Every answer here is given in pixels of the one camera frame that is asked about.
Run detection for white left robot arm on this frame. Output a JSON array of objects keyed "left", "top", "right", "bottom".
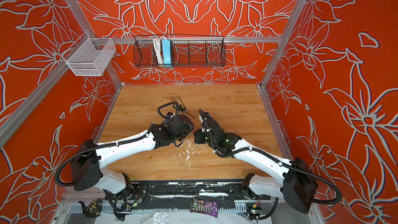
[{"left": 55, "top": 114, "right": 194, "bottom": 195}]

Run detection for black tape measure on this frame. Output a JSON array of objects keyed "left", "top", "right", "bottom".
[{"left": 79, "top": 199, "right": 102, "bottom": 218}]

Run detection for aluminium frame post right rear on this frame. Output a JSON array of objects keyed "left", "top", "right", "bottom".
[{"left": 260, "top": 0, "right": 307, "bottom": 89}]

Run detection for white cables in basket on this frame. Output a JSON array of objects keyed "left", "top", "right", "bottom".
[{"left": 153, "top": 36, "right": 164, "bottom": 66}]

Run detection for aluminium horizontal rear bar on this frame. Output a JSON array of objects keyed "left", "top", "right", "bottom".
[{"left": 91, "top": 36, "right": 282, "bottom": 45}]

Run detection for aluminium left side rail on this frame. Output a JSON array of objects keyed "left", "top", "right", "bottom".
[{"left": 1, "top": 62, "right": 68, "bottom": 148}]

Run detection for purple candy bag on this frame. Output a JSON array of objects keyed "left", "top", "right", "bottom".
[{"left": 189, "top": 198, "right": 219, "bottom": 218}]

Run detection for aluminium frame post left rear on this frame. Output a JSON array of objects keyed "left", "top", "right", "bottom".
[{"left": 51, "top": 0, "right": 123, "bottom": 88}]

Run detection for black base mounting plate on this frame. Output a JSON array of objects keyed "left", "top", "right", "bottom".
[{"left": 124, "top": 180, "right": 271, "bottom": 203}]

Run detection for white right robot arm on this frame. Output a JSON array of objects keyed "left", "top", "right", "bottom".
[{"left": 194, "top": 110, "right": 343, "bottom": 214}]

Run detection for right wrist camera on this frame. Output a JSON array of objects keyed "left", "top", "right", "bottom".
[{"left": 199, "top": 109, "right": 210, "bottom": 132}]

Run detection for clear plastic wall bin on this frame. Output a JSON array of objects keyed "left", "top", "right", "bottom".
[{"left": 61, "top": 33, "right": 116, "bottom": 76}]

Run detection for black wire wall basket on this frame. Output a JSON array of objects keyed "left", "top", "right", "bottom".
[{"left": 133, "top": 35, "right": 227, "bottom": 68}]

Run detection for aluminium table edge rail right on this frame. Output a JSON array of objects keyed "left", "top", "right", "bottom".
[{"left": 256, "top": 84, "right": 293, "bottom": 160}]

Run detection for aluminium frame post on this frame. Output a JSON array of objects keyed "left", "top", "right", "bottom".
[
  {"left": 260, "top": 0, "right": 307, "bottom": 89},
  {"left": 51, "top": 0, "right": 123, "bottom": 88}
]

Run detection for light blue box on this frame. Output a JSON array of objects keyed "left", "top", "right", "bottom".
[{"left": 162, "top": 39, "right": 172, "bottom": 66}]

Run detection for thin metal rods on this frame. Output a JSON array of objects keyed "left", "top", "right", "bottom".
[{"left": 171, "top": 96, "right": 185, "bottom": 108}]

